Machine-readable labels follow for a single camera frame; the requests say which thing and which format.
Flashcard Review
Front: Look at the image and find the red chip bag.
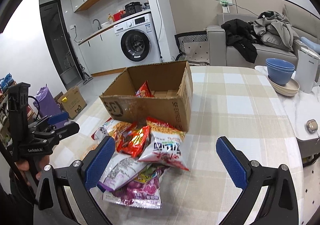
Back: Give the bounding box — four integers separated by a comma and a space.
136, 81, 154, 98

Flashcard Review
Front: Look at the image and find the grey sofa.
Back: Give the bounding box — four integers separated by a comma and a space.
207, 4, 319, 68

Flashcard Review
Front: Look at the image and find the black patterned chair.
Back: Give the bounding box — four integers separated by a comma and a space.
175, 31, 210, 66

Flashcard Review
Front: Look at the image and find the white electric kettle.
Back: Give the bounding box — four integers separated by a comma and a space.
294, 47, 319, 94

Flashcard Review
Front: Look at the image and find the white kitchen cabinet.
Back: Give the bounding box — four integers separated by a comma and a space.
80, 28, 125, 74

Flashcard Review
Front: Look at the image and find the SF Express cardboard box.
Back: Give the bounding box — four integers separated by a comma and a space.
99, 61, 193, 132

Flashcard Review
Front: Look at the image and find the yellow noodle snack bag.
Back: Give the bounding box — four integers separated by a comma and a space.
146, 117, 185, 140

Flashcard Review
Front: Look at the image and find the purple grape gummy bag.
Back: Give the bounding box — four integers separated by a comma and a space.
103, 163, 169, 209

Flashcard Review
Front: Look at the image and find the blue bowls stack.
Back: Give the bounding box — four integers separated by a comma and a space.
265, 58, 295, 86

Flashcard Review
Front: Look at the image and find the white red noodle snack bag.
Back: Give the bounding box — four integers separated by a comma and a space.
138, 129, 189, 171

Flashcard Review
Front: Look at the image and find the beige bowl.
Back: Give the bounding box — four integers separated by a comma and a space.
267, 77, 300, 97

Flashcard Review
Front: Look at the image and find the wall power strip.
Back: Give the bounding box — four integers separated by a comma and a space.
220, 0, 233, 14

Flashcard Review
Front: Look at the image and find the yellow biscuit packet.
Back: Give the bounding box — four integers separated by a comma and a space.
91, 118, 131, 140

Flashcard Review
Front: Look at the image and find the black jacket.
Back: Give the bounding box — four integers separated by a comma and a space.
221, 18, 258, 63

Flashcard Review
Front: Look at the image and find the white purple snack bag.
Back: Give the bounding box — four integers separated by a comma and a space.
97, 152, 149, 192

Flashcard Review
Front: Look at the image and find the grey jacket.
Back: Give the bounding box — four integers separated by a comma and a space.
252, 11, 299, 52

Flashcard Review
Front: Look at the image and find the white washing machine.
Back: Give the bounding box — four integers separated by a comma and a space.
113, 12, 162, 67

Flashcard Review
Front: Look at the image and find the small cardboard box on floor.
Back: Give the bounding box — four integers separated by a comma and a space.
57, 86, 87, 119

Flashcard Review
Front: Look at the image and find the red container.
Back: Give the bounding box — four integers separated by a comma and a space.
113, 10, 126, 22

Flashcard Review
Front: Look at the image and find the black rice cooker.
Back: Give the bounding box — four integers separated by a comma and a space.
125, 2, 142, 15

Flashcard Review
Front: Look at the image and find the person's left hand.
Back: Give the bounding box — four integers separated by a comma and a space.
15, 156, 51, 181

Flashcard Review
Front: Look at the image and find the red orange snack packet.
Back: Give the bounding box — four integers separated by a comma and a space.
116, 122, 150, 158

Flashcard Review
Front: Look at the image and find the small round metal object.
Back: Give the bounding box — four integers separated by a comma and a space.
306, 119, 318, 133

